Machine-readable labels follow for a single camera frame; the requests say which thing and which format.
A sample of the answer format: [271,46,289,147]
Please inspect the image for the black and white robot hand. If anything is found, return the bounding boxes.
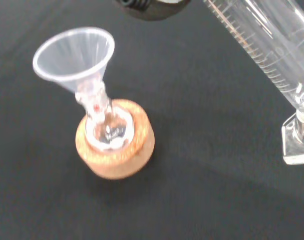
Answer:
[113,0,192,22]

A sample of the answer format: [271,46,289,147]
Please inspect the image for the clear plastic funnel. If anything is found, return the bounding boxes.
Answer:
[32,26,115,103]

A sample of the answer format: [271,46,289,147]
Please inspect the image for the clear round-bottom flask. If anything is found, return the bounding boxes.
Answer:
[75,74,135,152]

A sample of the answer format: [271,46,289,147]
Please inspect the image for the black table cloth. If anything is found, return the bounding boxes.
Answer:
[0,0,304,240]

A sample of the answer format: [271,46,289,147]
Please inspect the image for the cork ring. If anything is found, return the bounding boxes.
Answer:
[75,98,156,180]

